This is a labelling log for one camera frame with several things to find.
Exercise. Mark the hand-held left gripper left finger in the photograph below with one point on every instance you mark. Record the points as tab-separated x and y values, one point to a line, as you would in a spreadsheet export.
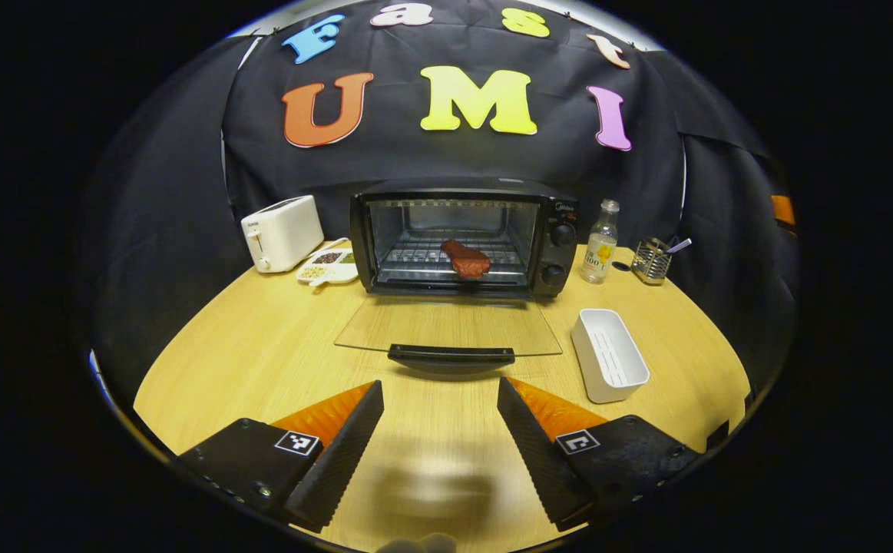
339	461

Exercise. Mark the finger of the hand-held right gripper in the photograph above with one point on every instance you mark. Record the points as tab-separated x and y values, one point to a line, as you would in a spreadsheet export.
782	210

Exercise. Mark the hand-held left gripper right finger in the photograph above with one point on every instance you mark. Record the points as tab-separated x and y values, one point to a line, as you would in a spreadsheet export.
542	468

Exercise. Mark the brown meat piece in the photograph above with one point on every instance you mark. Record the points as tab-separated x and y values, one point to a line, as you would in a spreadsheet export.
467	261

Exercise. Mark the black electric oven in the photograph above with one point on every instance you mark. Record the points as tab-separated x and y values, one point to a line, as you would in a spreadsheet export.
553	230

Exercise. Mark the white plastic tray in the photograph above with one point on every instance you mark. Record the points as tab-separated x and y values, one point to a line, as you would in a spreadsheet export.
611	357

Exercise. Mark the clear bottle with yellow label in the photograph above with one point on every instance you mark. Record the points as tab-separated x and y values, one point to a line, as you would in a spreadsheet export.
600	253

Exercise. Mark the white divided dish with beans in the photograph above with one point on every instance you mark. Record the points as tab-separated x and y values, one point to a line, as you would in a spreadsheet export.
327	265

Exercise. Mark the white toaster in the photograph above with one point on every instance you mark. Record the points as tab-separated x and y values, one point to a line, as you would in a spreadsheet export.
281	230

